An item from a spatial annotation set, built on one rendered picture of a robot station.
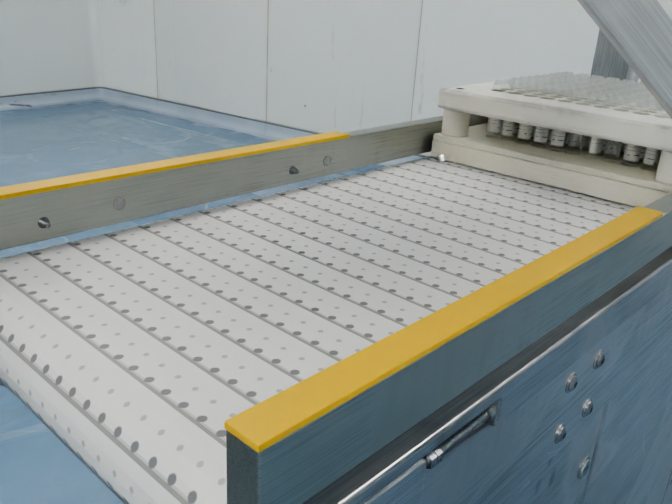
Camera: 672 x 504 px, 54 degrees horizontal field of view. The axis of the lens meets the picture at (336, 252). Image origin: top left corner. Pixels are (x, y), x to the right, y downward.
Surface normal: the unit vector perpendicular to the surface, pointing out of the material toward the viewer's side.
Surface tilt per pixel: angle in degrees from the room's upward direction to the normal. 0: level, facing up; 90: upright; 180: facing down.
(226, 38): 90
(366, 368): 0
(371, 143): 90
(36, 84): 90
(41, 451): 0
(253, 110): 90
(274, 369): 0
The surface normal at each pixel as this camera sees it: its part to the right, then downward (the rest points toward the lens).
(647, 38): 0.23, 0.33
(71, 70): 0.80, 0.26
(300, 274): 0.05, -0.93
